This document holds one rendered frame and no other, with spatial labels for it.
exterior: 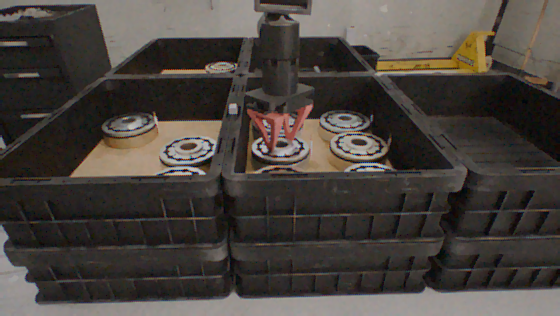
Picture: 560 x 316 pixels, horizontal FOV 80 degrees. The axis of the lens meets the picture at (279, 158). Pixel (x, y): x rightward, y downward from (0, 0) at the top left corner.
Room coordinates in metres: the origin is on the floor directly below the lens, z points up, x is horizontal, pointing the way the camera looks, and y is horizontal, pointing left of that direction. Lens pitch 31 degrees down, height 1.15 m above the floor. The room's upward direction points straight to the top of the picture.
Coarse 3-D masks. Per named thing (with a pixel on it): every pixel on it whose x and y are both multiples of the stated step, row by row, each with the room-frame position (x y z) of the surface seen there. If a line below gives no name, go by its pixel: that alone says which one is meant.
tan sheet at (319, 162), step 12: (312, 120) 0.70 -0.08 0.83; (312, 132) 0.64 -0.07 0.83; (252, 144) 0.59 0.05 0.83; (312, 144) 0.59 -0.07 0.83; (324, 144) 0.59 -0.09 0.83; (312, 156) 0.54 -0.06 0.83; (324, 156) 0.54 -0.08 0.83; (252, 168) 0.50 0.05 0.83; (312, 168) 0.50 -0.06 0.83; (324, 168) 0.50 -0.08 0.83; (336, 168) 0.50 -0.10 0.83
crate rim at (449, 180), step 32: (416, 128) 0.46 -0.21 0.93; (224, 160) 0.36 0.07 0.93; (448, 160) 0.36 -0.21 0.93; (224, 192) 0.33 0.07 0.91; (256, 192) 0.32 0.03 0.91; (288, 192) 0.32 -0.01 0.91; (320, 192) 0.32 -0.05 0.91; (352, 192) 0.32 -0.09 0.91; (384, 192) 0.32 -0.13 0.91; (416, 192) 0.33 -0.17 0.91
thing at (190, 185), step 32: (32, 128) 0.45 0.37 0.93; (224, 128) 0.45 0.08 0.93; (0, 160) 0.36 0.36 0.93; (0, 192) 0.31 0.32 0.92; (32, 192) 0.31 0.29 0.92; (64, 192) 0.31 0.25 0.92; (96, 192) 0.31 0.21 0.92; (128, 192) 0.31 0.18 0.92; (160, 192) 0.31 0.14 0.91; (192, 192) 0.32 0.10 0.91
